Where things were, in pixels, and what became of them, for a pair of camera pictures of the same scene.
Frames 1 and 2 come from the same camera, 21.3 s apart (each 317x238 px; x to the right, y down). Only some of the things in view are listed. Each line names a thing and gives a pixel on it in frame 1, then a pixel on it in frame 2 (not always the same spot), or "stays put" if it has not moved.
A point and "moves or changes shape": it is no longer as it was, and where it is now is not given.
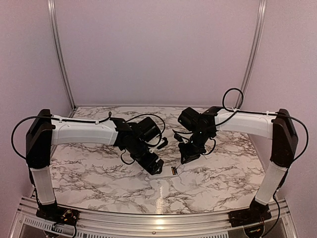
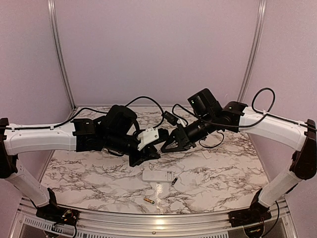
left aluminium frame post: (54, 20) stays put
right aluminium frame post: (262, 19) stays put
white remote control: (166, 172) moves or changes shape
